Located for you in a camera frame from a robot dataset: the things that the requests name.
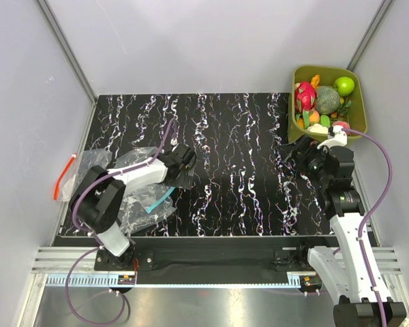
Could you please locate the green apple toy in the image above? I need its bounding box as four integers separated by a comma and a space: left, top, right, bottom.
333, 76, 355, 97

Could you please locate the orange fruit toy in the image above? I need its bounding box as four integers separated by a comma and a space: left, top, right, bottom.
309, 110, 320, 125

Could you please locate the clear bag orange zipper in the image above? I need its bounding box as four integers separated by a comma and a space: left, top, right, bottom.
53, 149, 112, 202

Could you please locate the olive green plastic bin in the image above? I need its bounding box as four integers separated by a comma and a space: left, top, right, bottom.
288, 65, 368, 143

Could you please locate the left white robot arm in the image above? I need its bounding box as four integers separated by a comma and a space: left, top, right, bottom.
70, 144, 196, 270

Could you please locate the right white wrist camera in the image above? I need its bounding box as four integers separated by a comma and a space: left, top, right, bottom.
317, 125, 348, 150

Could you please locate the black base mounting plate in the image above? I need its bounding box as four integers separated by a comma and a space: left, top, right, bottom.
94, 236, 338, 271

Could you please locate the peach toy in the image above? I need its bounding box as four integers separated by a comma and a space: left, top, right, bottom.
331, 119, 351, 136

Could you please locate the clear bag teal zipper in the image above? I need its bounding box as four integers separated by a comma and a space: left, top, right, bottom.
115, 147, 175, 236

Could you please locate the black marbled table mat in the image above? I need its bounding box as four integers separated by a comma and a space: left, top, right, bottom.
85, 93, 330, 236

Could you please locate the red dragon fruit toy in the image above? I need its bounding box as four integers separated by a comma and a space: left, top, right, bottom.
294, 82, 317, 113

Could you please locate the green cantaloupe melon toy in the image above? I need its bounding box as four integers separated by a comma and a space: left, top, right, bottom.
316, 86, 340, 114

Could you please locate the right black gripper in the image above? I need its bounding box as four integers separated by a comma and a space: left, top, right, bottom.
277, 134, 331, 187

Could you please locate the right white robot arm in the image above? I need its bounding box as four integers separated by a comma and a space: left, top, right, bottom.
290, 134, 407, 326

